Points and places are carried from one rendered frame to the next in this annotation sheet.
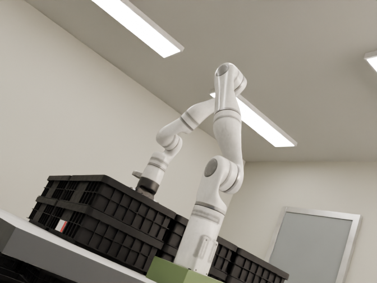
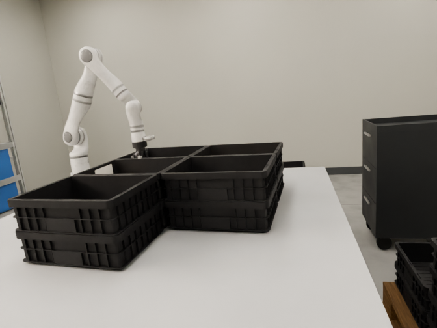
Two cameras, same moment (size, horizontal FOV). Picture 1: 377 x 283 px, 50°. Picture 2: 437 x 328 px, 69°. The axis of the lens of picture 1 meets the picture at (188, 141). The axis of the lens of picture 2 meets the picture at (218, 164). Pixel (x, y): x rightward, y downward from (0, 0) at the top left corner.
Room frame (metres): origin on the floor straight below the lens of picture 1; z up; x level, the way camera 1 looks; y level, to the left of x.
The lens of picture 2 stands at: (2.86, -0.83, 1.20)
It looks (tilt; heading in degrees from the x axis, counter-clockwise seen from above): 12 degrees down; 134
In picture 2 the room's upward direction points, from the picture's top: 6 degrees counter-clockwise
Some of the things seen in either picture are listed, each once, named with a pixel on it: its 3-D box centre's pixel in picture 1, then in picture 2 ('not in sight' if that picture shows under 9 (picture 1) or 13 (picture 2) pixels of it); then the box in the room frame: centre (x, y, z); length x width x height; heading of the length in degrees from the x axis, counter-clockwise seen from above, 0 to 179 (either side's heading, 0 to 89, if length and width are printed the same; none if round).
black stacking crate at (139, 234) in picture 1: (100, 236); not in sight; (1.52, 0.15, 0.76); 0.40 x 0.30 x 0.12; 26
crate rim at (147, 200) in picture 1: (119, 196); (164, 153); (1.52, 0.15, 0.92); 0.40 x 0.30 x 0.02; 26
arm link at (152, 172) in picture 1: (151, 173); (141, 135); (1.45, 0.08, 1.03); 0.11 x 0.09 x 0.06; 33
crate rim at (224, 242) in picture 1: (181, 228); (133, 168); (1.65, -0.12, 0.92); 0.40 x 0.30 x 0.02; 26
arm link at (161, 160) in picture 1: (166, 151); (134, 116); (1.44, 0.06, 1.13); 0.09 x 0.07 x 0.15; 134
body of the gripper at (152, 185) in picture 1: (145, 191); (140, 148); (1.43, 0.07, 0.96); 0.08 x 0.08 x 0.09
